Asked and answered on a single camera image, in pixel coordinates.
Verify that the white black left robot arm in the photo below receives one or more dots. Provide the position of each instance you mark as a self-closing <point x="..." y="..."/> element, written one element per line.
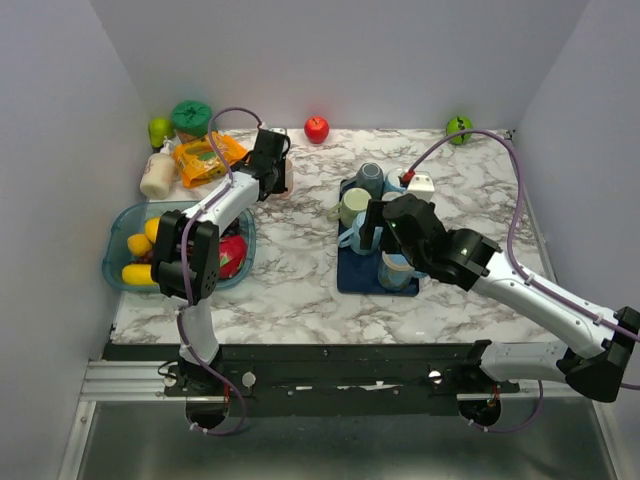
<point x="186" y="262"/>

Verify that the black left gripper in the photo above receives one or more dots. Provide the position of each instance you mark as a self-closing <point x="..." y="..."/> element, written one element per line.
<point x="279" y="187"/>

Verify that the cream lotion bottle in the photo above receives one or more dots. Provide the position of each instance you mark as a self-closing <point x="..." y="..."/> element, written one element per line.
<point x="159" y="172"/>

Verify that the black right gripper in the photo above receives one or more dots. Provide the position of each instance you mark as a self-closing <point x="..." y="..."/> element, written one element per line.
<point x="375" y="217"/>

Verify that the green wrapped cup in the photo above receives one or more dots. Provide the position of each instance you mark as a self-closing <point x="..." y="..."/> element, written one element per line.
<point x="190" y="120"/>

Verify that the green watermelon ball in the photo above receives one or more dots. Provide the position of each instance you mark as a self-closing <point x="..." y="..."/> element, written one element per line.
<point x="456" y="129"/>

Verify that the dark grey-blue mug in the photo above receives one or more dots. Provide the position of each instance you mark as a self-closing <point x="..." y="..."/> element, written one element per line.
<point x="370" y="178"/>

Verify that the dark blue tray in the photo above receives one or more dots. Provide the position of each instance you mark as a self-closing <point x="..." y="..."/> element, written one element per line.
<point x="357" y="274"/>

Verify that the light green mug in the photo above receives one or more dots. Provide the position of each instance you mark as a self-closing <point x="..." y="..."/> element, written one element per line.
<point x="353" y="202"/>

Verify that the orange snack bag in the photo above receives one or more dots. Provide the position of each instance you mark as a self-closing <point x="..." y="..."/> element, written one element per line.
<point x="198" y="163"/>

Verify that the dark purple grapes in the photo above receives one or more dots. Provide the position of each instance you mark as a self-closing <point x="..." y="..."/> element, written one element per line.
<point x="233" y="229"/>

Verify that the blue mug white base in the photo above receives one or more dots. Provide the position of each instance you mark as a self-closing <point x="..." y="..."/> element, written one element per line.
<point x="397" y="180"/>

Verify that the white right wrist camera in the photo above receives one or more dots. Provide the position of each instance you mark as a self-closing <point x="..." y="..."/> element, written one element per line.
<point x="418" y="184"/>

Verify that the pink mug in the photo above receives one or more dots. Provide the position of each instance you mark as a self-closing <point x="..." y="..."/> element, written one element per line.
<point x="289" y="180"/>

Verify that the light blue hexagonal mug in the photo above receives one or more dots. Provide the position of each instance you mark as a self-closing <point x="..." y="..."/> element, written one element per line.
<point x="352" y="238"/>

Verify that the green pear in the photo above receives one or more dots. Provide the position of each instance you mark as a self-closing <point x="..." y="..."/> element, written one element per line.
<point x="159" y="129"/>

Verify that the red apple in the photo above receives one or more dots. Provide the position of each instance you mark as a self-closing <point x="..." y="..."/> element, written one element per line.
<point x="316" y="129"/>

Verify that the red dragon fruit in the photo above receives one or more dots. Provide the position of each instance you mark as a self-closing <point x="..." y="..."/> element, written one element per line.
<point x="233" y="252"/>

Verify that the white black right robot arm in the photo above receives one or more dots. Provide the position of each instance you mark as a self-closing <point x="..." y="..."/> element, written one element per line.
<point x="593" y="343"/>

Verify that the blue butterfly mug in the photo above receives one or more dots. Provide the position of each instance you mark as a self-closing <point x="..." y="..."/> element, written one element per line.
<point x="395" y="272"/>

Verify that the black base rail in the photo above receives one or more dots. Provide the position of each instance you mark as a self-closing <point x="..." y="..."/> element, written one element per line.
<point x="326" y="380"/>

